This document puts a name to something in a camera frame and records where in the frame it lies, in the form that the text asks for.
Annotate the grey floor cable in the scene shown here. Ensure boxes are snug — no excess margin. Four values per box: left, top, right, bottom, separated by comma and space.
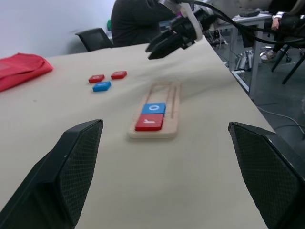
258, 106, 305, 140

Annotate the person in dark top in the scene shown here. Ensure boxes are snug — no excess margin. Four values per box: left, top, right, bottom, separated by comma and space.
111, 0, 178, 47

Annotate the seated person in black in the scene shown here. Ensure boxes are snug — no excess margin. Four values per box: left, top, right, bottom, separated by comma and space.
260, 0, 305, 63

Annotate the bystander bare hand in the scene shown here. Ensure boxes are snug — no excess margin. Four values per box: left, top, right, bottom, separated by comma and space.
271, 15, 280, 31

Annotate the black office chair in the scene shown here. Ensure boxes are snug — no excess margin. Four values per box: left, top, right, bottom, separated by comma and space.
75, 28, 115, 52

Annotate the blue letter t block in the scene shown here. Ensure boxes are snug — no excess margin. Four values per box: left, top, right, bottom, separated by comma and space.
92, 81, 112, 93

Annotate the red letter r block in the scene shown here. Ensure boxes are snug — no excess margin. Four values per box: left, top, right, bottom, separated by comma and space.
135, 114, 165, 132

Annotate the wooden letter tray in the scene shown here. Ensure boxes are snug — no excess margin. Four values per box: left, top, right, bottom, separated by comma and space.
126, 82, 182, 140

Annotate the blue letter o block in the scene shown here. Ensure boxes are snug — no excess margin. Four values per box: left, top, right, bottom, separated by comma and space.
141, 103, 166, 115

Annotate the red letter o block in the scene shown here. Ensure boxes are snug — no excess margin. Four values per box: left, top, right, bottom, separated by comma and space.
88, 74, 105, 84

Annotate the red fabric pouch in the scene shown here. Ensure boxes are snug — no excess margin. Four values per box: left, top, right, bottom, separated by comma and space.
0, 53, 54, 93

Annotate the red letter b block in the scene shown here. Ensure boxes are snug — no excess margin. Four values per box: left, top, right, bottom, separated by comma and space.
111, 71, 127, 80

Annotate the black swivel chair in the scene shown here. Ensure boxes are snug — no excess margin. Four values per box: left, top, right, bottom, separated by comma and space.
271, 35, 305, 84

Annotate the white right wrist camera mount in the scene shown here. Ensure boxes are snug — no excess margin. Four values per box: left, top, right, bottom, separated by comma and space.
177, 1, 204, 42

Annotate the white desk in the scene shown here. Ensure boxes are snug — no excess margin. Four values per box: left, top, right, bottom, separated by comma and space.
214, 13, 273, 72

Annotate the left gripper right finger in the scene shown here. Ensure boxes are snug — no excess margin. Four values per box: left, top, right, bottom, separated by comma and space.
228, 121, 305, 229

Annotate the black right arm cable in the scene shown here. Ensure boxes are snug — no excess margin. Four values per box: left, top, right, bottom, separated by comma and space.
190, 0, 305, 45

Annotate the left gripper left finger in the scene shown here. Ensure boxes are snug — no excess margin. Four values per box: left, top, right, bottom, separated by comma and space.
0, 119, 104, 229

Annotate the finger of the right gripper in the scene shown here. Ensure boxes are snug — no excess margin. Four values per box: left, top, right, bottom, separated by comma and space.
147, 39, 192, 61
145, 31, 182, 53

